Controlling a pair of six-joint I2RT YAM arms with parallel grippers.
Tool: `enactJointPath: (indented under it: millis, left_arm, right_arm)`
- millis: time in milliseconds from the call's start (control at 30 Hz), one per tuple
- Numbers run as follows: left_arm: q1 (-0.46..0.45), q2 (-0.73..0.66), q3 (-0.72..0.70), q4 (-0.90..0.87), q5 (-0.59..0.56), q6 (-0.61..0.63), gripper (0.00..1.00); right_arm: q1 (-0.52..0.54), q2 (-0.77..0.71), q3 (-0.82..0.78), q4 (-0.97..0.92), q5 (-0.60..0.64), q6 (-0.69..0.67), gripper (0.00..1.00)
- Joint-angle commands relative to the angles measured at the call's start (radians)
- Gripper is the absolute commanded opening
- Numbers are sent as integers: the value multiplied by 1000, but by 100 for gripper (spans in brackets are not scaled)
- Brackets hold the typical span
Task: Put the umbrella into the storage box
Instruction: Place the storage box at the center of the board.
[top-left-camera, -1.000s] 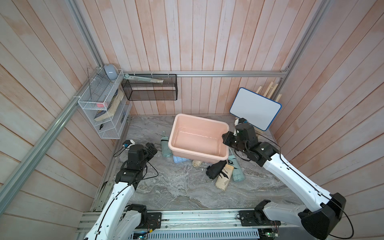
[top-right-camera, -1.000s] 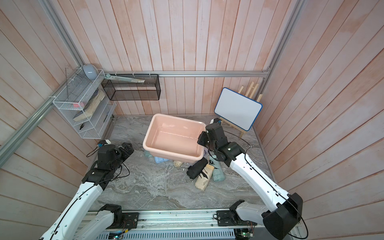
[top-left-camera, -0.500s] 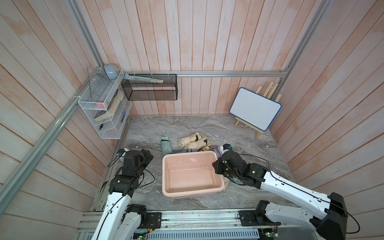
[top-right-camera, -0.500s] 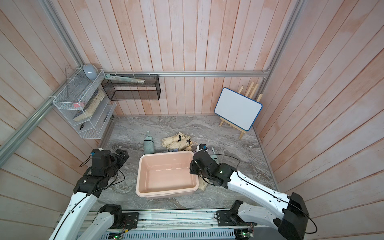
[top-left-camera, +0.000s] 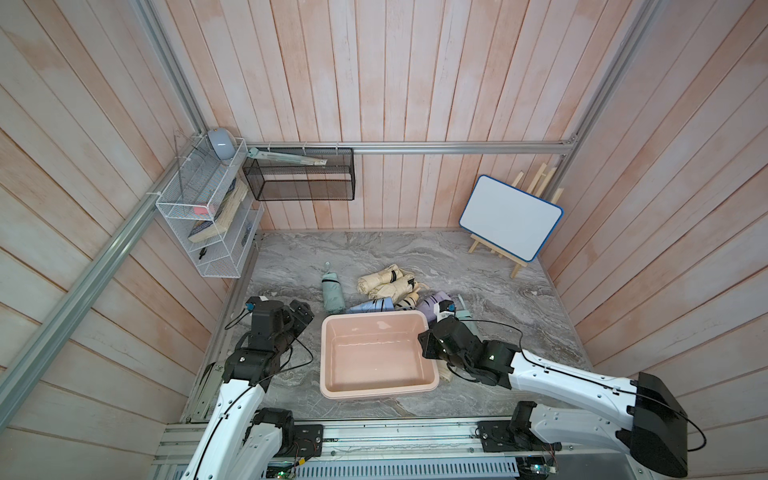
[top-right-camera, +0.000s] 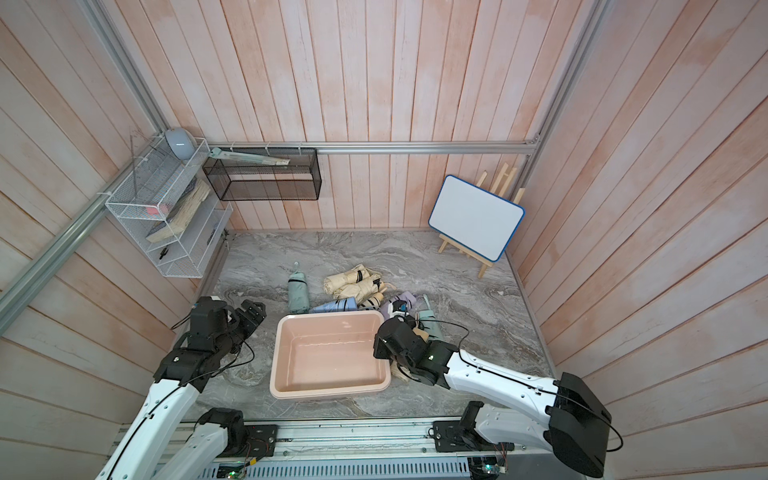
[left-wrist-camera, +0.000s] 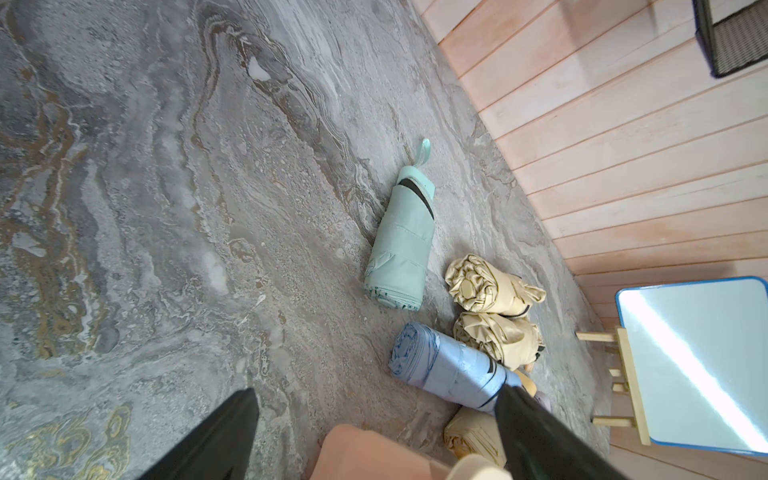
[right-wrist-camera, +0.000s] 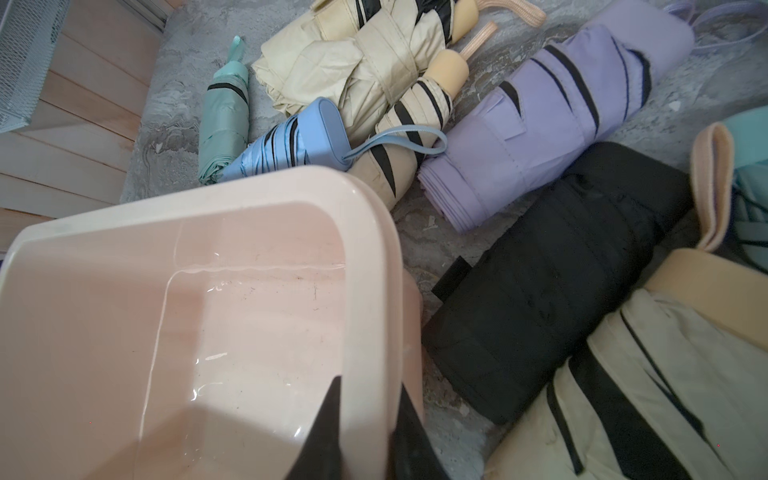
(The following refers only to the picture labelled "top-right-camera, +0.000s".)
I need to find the pink plastic storage box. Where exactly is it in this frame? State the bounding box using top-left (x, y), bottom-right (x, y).
top-left (270, 310), bottom-right (391, 400)

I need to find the green paper on basket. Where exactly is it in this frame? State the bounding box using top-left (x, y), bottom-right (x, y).
top-left (209, 148), bottom-right (290, 167)

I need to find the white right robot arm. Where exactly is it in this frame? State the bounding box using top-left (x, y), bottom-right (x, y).
top-left (374, 317), bottom-right (615, 478)

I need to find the black wire mesh basket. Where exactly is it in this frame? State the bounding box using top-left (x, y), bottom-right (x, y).
top-left (203, 148), bottom-right (322, 201)

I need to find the cream folded umbrella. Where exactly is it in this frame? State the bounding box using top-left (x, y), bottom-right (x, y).
top-left (332, 277), bottom-right (389, 306)
top-left (323, 264), bottom-right (379, 294)

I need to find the metal base rail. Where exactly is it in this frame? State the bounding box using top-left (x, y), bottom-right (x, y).
top-left (113, 416), bottom-right (601, 480)

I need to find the lilac umbrella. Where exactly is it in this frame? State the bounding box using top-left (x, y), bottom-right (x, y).
top-left (379, 291), bottom-right (417, 319)

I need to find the teal green umbrella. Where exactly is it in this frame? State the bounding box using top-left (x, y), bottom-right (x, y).
top-left (416, 294), bottom-right (444, 340)

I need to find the mint green umbrella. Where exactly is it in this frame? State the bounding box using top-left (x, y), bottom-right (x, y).
top-left (287, 262), bottom-right (311, 315)

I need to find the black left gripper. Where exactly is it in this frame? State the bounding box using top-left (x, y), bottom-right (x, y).
top-left (215, 299), bottom-right (268, 357)

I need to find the light blue folded umbrella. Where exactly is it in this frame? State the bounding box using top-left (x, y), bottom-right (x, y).
top-left (309, 297), bottom-right (358, 314)

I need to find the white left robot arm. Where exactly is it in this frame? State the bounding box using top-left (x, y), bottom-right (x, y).
top-left (98, 296), bottom-right (277, 479)

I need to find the beige umbrella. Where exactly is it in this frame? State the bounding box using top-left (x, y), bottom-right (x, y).
top-left (390, 361), bottom-right (411, 382)

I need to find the aluminium frame rail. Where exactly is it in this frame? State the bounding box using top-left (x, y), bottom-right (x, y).
top-left (209, 141), bottom-right (538, 155)

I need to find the book in wire rack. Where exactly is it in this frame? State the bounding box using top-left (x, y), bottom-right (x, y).
top-left (146, 177), bottom-right (211, 243)

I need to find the white wire shelf rack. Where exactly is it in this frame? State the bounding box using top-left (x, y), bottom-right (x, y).
top-left (106, 135), bottom-right (233, 279)

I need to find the grey round speaker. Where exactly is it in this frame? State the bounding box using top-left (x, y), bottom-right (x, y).
top-left (164, 127), bottom-right (197, 162)

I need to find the white board with blue frame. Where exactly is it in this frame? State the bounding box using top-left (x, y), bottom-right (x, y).
top-left (427, 174), bottom-right (527, 264)

